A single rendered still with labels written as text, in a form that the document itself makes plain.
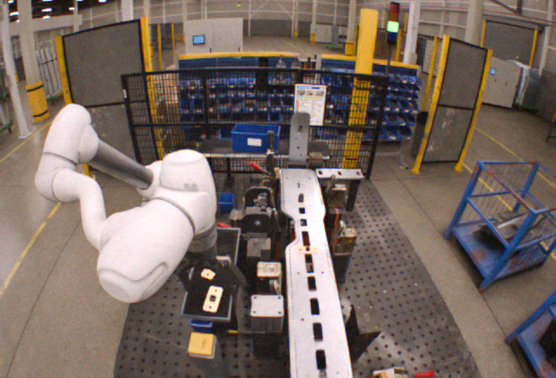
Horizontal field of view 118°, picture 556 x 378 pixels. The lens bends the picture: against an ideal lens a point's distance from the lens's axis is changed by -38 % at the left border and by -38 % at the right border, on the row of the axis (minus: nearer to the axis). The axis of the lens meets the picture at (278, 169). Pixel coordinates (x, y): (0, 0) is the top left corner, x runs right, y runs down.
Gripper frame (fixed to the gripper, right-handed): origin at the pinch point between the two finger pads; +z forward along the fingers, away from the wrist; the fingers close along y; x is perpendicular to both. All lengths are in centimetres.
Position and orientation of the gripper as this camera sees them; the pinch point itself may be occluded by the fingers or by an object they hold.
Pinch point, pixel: (210, 290)
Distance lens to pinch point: 77.2
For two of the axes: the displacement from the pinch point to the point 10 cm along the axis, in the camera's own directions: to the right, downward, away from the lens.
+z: -0.3, 8.6, 5.1
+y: 9.9, 0.9, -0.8
